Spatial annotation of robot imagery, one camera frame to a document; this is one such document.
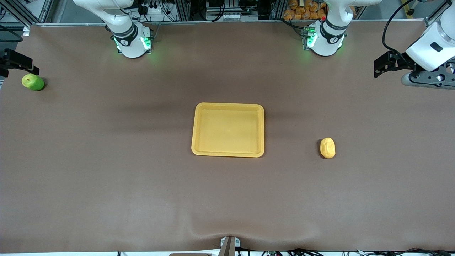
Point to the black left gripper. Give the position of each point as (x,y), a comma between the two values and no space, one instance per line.
(401,62)

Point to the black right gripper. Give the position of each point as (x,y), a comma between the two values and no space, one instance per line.
(14,60)

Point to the green apple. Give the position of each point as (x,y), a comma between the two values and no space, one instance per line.
(33,83)

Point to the yellow potato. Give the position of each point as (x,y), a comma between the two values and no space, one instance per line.
(327,148)

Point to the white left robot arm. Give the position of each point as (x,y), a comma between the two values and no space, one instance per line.
(327,39)

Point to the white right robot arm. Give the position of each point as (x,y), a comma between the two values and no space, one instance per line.
(129,39)

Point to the yellow plastic tray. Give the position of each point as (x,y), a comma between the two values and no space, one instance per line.
(227,129)

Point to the bag of orange snacks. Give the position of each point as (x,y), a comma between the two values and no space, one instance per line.
(305,10)

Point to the white power strip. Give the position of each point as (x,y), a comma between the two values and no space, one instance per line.
(234,16)

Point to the brown table cloth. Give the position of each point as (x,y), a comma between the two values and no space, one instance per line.
(227,199)

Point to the aluminium frame strut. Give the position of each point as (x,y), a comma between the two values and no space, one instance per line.
(439,14)
(25,12)

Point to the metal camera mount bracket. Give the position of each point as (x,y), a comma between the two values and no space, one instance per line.
(229,246)

